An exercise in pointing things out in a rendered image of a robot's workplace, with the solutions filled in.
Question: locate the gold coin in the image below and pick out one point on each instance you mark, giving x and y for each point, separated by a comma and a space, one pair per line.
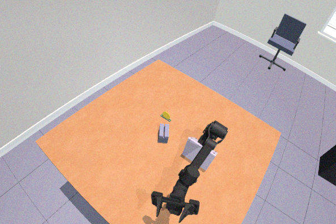
166, 115

